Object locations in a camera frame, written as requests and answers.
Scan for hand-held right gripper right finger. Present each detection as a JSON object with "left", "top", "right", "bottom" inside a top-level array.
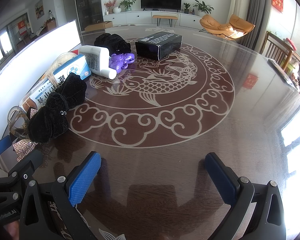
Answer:
[{"left": 204, "top": 152, "right": 287, "bottom": 240}]

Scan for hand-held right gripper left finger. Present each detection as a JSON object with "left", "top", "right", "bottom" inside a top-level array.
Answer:
[{"left": 19, "top": 151, "right": 102, "bottom": 240}]

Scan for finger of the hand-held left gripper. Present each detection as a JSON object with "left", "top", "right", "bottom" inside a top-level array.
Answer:
[
  {"left": 5, "top": 149, "right": 44, "bottom": 190},
  {"left": 0, "top": 135, "right": 12, "bottom": 167}
]

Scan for rhinestone bow hair clip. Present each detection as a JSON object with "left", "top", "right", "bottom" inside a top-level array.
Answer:
[{"left": 12, "top": 106, "right": 39, "bottom": 161}]

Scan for clear hair claw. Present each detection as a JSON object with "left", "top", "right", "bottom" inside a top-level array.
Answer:
[{"left": 7, "top": 106, "right": 32, "bottom": 139}]

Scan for large black velvet bow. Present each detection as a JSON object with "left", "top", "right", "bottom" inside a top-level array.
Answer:
[{"left": 27, "top": 72, "right": 88, "bottom": 144}]

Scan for white box with blue print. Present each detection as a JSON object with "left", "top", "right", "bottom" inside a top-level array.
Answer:
[{"left": 19, "top": 76, "right": 65, "bottom": 110}]

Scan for white cardboard box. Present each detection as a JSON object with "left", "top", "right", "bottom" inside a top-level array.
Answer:
[{"left": 0, "top": 20, "right": 82, "bottom": 178}]

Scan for cream knit hat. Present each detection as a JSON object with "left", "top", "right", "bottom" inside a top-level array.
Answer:
[{"left": 46, "top": 51, "right": 79, "bottom": 80}]

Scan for purple flower plastic toy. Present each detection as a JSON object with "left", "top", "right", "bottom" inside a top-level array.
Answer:
[{"left": 109, "top": 52, "right": 136, "bottom": 73}]

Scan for black velvet scrunchie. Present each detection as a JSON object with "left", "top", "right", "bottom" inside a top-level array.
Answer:
[{"left": 94, "top": 33, "right": 132, "bottom": 55}]

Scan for black rectangular box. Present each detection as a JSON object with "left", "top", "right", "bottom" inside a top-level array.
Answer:
[{"left": 135, "top": 32, "right": 183, "bottom": 61}]

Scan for patterned dark wooden desktop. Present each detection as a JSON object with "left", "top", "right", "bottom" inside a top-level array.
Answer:
[{"left": 35, "top": 25, "right": 300, "bottom": 240}]

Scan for red window poster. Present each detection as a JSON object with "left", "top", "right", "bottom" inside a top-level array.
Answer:
[{"left": 17, "top": 20, "right": 27, "bottom": 35}]

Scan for black remote control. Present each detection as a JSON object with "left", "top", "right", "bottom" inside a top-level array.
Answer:
[{"left": 267, "top": 58, "right": 297, "bottom": 88}]

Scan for brown wooden chair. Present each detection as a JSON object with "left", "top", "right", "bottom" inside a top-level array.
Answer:
[{"left": 265, "top": 31, "right": 300, "bottom": 80}]

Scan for brown cardboard carton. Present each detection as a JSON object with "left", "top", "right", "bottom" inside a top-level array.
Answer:
[{"left": 84, "top": 20, "right": 113, "bottom": 32}]

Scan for orange lounge chair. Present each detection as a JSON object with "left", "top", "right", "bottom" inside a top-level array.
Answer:
[{"left": 199, "top": 14, "right": 255, "bottom": 40}]

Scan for white door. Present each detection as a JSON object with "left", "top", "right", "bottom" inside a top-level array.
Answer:
[{"left": 61, "top": 0, "right": 74, "bottom": 23}]

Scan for white television cabinet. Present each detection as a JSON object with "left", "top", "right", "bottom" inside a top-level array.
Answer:
[{"left": 103, "top": 10, "right": 203, "bottom": 28}]

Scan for dark glass display cabinet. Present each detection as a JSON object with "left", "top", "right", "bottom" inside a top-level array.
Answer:
[{"left": 73, "top": 0, "right": 103, "bottom": 32}]

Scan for grey curtain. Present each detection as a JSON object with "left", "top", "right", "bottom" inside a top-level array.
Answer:
[{"left": 245, "top": 0, "right": 273, "bottom": 53}]

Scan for wooden bench with metal legs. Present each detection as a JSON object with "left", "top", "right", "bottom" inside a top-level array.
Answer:
[{"left": 152, "top": 14, "right": 178, "bottom": 27}]

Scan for large leafy potted plant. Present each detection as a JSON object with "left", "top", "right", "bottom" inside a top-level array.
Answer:
[{"left": 192, "top": 0, "right": 214, "bottom": 17}]

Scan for red flowers in vase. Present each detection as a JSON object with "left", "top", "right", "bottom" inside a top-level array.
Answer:
[{"left": 104, "top": 0, "right": 118, "bottom": 15}]

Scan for white sheer curtain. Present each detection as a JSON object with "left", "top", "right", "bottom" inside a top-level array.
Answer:
[{"left": 227, "top": 0, "right": 252, "bottom": 25}]

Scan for green potted plant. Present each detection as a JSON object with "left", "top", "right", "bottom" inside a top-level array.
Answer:
[{"left": 119, "top": 0, "right": 137, "bottom": 12}]

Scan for black television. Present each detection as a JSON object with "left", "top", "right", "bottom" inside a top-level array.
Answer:
[{"left": 140, "top": 0, "right": 183, "bottom": 12}]

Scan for framed wall painting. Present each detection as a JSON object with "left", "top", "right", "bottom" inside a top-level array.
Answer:
[{"left": 35, "top": 0, "right": 44, "bottom": 18}]

